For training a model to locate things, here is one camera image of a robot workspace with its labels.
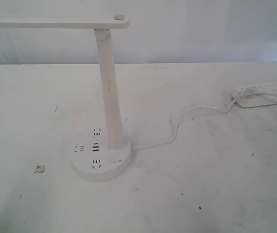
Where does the white power cable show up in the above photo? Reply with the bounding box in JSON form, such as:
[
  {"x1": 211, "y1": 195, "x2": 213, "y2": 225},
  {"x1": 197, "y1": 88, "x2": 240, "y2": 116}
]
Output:
[{"x1": 131, "y1": 104, "x2": 234, "y2": 151}]

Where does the white backdrop curtain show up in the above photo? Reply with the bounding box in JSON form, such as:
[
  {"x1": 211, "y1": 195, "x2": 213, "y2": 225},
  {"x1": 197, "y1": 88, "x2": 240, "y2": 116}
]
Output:
[{"x1": 0, "y1": 0, "x2": 277, "y2": 64}]

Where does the white desk lamp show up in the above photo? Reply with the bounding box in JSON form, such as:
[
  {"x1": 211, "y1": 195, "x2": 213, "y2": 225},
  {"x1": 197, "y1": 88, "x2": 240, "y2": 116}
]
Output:
[{"x1": 0, "y1": 14, "x2": 132, "y2": 182}]

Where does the small torn paper scrap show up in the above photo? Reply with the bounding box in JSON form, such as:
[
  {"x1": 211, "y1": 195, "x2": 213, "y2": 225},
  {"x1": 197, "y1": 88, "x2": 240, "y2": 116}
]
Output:
[{"x1": 34, "y1": 165, "x2": 46, "y2": 174}]

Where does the white power strip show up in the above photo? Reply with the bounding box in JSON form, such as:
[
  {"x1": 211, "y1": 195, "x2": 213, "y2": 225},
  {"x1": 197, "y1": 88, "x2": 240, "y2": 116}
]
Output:
[{"x1": 231, "y1": 82, "x2": 277, "y2": 108}]

